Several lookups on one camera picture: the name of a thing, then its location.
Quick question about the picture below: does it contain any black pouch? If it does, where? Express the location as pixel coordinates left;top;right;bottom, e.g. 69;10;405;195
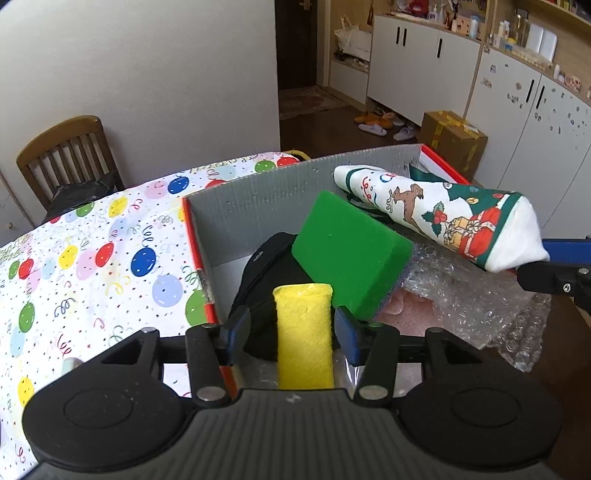
228;232;340;361

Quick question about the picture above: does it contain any green scouring sponge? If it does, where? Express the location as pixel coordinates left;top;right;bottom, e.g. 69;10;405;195
292;190;415;320

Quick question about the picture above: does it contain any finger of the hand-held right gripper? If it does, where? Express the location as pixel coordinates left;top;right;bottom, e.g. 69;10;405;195
541;237;591;267
517;262;591;298

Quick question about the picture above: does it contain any cardboard box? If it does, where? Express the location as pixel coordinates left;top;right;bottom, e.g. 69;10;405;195
418;110;489;182

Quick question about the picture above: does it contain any yellow sponge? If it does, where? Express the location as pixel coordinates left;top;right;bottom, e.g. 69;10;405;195
272;284;335;391

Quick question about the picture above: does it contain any white wall cabinet unit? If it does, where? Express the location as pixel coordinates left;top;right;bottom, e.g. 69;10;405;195
367;0;591;259

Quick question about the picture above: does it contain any red shoe box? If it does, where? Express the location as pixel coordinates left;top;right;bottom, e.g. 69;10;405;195
181;143;476;400

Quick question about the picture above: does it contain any white shopping bag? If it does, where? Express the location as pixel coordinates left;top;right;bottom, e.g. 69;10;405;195
333;15;373;63

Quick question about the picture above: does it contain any Christmas print cloth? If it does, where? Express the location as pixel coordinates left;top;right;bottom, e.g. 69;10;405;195
333;161;551;273

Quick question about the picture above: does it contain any black plastic bag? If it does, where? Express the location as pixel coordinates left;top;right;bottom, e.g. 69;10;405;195
44;173;126;224

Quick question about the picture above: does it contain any dark door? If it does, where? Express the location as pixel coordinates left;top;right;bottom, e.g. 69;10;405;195
274;0;331;90

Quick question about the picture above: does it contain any wooden chair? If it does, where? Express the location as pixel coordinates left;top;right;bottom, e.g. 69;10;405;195
16;115;125;217

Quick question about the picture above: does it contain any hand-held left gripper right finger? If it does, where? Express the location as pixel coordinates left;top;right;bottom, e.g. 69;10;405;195
335;305;490;409

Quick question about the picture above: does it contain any doormat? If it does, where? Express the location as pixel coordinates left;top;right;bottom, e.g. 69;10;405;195
278;85;350;121

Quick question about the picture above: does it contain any balloon print tablecloth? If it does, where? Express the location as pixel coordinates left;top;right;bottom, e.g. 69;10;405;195
0;151;301;476

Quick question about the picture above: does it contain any clear bubble wrap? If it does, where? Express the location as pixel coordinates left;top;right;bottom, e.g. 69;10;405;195
381;242;552;372

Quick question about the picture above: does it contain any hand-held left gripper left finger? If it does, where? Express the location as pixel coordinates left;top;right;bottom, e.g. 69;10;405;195
99;305;252;408

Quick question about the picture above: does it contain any white rectangular box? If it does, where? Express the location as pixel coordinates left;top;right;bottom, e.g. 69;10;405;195
526;22;559;62

